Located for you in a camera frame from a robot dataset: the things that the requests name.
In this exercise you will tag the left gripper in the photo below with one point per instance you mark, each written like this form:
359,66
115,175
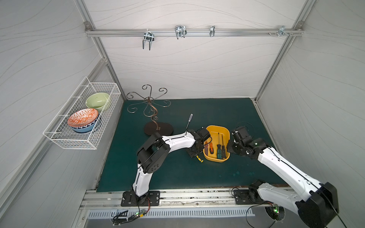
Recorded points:
194,151

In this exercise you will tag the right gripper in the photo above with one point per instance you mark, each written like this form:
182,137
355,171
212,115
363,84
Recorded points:
238,137

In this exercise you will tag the yellow plastic storage tray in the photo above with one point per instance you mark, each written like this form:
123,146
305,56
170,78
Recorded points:
215,148

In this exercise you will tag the black yellow-capped screwdriver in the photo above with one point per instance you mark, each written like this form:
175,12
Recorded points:
223,149

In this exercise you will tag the green black screwdriver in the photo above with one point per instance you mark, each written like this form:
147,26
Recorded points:
218,147

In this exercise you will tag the red blue small screwdriver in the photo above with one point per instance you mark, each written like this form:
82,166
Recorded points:
206,147

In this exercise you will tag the black yellow striped screwdriver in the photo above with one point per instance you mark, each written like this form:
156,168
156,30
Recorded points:
199,159

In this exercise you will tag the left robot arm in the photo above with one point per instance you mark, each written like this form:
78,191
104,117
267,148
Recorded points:
155,150

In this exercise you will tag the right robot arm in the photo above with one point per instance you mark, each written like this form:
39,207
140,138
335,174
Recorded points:
316,203

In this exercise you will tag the small grey clear screwdriver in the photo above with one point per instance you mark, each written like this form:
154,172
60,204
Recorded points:
189,120

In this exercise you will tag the small metal hook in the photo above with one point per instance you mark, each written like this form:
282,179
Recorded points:
212,31

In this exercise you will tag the metal double hook middle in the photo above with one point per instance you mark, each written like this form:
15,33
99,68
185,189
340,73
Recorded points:
180,31

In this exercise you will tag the metal double hook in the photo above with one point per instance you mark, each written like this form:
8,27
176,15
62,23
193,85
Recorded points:
149,37
180,31

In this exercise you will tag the green ceramic bowl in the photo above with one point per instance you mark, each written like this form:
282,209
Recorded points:
98,101

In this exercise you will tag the metal double hook left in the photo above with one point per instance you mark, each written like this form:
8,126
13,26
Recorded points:
149,37

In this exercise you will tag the blue bowl under orange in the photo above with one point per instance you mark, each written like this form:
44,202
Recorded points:
82,125

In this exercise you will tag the metal hook right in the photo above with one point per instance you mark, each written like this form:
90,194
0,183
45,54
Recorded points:
281,32

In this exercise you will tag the orange patterned bowl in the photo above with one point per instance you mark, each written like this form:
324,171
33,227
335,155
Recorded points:
82,117

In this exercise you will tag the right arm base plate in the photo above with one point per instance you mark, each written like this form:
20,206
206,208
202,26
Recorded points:
242,196

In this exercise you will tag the copper wire jewelry stand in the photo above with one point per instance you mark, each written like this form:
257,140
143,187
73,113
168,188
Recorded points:
150,111

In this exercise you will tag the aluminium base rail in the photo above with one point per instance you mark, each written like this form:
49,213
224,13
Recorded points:
189,198

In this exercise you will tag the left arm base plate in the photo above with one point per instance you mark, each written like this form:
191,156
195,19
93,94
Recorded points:
130,199

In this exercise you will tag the white slotted cable duct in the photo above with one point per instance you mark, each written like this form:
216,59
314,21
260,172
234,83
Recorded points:
176,213

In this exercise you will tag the white wire basket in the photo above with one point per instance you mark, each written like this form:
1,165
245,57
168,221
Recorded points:
60,133

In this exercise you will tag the aluminium top rail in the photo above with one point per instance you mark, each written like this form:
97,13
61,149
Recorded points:
219,32

